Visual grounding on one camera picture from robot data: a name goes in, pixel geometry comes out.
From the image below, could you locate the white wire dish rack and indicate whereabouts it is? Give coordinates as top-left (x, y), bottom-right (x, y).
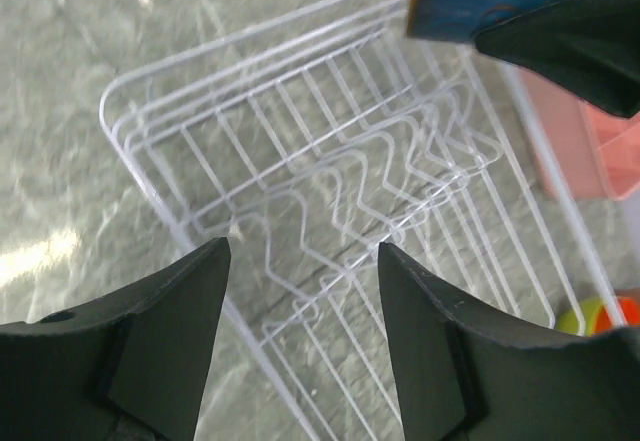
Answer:
top-left (100, 0), bottom-right (636, 440)

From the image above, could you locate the yellow-green plastic bowl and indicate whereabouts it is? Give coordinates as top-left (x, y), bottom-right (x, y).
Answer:
top-left (555, 297), bottom-right (612, 336)

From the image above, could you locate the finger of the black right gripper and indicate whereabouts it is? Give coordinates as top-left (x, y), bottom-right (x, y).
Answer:
top-left (474, 0), bottom-right (639, 119)

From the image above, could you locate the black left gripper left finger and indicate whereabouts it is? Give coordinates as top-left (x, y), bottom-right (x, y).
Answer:
top-left (1, 238), bottom-right (231, 440)

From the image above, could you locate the pink compartment organizer tray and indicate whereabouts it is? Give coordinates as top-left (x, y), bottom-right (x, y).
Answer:
top-left (518, 69), bottom-right (639, 200)

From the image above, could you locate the orange plastic bowl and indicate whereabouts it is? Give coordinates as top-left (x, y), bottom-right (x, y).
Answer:
top-left (593, 296), bottom-right (640, 336)

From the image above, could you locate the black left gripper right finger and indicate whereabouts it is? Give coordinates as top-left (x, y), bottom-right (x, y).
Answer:
top-left (377, 243), bottom-right (639, 440)

